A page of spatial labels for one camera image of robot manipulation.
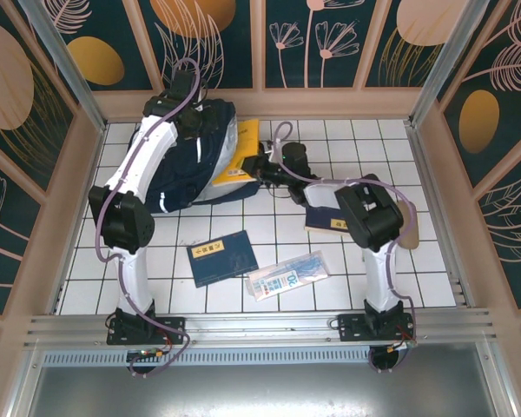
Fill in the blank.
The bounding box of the navy blue student backpack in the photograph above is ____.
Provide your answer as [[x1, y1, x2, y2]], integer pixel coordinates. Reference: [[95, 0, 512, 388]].
[[128, 98, 261, 215]]

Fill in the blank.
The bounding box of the tan pencil case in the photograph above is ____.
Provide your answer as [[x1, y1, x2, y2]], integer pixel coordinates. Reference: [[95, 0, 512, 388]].
[[392, 195, 420, 251]]

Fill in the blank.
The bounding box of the grey metal panel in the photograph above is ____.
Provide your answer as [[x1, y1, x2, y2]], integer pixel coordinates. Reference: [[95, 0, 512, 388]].
[[8, 341, 520, 417]]

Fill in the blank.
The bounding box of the aluminium frame post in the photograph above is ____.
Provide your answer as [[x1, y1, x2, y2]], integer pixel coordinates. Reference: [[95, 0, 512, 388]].
[[409, 0, 498, 128], [16, 0, 109, 134]]

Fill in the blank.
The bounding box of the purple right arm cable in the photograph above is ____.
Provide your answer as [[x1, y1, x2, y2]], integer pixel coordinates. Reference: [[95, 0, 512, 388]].
[[272, 122, 418, 374]]

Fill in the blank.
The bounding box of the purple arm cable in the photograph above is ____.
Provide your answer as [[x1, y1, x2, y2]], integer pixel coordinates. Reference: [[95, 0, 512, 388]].
[[94, 57, 201, 380], [272, 122, 418, 374]]

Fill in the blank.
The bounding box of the aluminium mounting rail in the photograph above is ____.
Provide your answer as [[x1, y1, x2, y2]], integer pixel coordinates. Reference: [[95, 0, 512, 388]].
[[23, 307, 503, 352]]

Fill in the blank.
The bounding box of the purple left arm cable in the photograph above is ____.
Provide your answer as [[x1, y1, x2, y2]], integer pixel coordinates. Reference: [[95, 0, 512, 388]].
[[94, 57, 201, 380]]

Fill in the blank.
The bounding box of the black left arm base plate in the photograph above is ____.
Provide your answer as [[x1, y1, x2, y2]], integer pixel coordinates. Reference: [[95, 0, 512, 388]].
[[106, 315, 188, 347]]

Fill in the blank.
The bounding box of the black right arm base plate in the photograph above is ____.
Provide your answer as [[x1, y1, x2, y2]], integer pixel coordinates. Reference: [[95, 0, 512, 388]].
[[337, 311, 417, 343]]

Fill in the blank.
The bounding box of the aluminium side rail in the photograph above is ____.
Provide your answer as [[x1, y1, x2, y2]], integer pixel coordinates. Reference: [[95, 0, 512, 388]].
[[404, 121, 477, 310]]

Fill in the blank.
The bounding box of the slotted grey cable duct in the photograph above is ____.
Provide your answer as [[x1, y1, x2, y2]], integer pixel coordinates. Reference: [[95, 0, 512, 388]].
[[41, 350, 481, 367]]

